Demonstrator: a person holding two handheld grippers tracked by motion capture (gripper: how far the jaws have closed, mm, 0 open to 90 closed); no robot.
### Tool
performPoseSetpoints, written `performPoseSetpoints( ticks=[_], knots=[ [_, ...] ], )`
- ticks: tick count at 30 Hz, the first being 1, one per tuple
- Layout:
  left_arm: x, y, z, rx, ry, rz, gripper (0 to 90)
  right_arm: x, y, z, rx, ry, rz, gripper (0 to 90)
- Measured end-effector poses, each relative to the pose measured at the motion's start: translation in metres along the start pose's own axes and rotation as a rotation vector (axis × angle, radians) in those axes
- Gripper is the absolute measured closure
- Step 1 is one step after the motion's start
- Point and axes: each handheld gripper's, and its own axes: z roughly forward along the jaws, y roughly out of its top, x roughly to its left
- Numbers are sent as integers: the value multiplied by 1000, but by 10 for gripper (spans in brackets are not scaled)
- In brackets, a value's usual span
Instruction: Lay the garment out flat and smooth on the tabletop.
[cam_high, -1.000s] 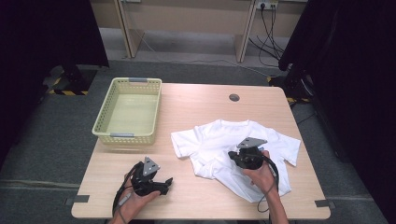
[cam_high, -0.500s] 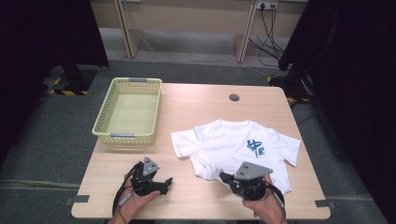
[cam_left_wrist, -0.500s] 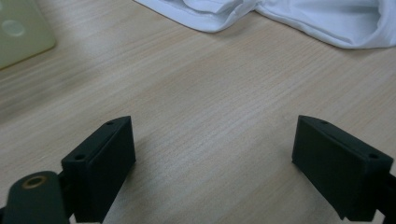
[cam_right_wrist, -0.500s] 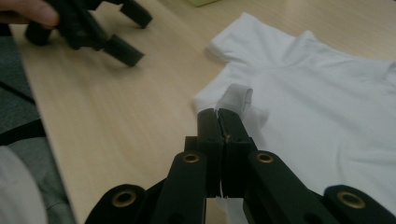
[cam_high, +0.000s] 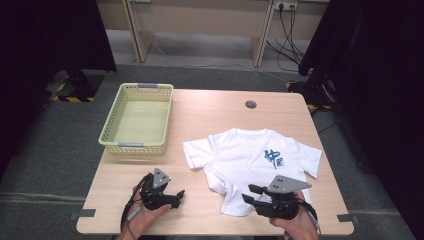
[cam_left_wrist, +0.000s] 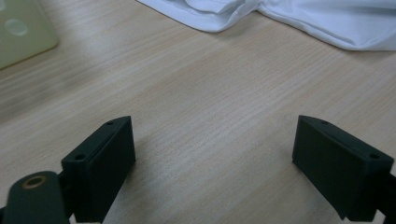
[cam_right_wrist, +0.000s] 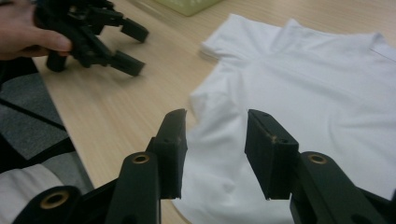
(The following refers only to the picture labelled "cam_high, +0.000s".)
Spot black tape strip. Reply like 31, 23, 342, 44
69, 208, 97, 222
336, 213, 361, 225

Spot white t-shirt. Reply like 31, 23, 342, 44
182, 127, 323, 217

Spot person's right hand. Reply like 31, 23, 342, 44
268, 190, 320, 240

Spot black curtain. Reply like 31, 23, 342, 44
0, 0, 118, 183
297, 0, 424, 240

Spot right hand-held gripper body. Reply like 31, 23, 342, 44
254, 174, 313, 221

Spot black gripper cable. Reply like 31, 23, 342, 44
297, 197, 322, 236
119, 173, 151, 240

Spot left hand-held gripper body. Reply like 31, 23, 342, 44
139, 167, 175, 211

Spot person's left hand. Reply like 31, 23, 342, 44
117, 186, 173, 240

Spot pale yellow plastic basket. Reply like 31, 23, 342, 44
98, 82, 175, 157

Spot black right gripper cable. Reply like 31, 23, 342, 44
297, 197, 322, 236

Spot black power cables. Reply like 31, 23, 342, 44
265, 3, 306, 73

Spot black stand with striped tape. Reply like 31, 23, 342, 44
285, 67, 338, 112
42, 69, 105, 104

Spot white wall power socket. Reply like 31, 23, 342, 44
273, 0, 299, 11

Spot white floor cable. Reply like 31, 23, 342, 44
145, 32, 294, 84

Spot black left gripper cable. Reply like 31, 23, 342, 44
119, 173, 151, 240

